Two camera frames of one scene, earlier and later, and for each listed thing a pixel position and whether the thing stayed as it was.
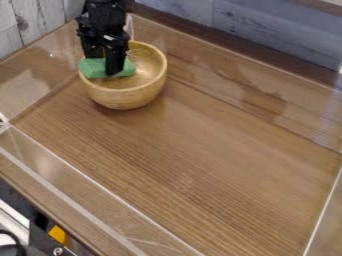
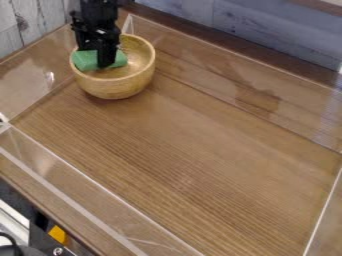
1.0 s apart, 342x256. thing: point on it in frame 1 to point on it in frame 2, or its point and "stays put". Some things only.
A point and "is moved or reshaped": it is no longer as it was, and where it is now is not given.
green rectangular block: (92, 68) is moved or reshaped
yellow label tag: (57, 233) stays put
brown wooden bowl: (132, 91) is moved or reshaped
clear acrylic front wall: (96, 217) stays put
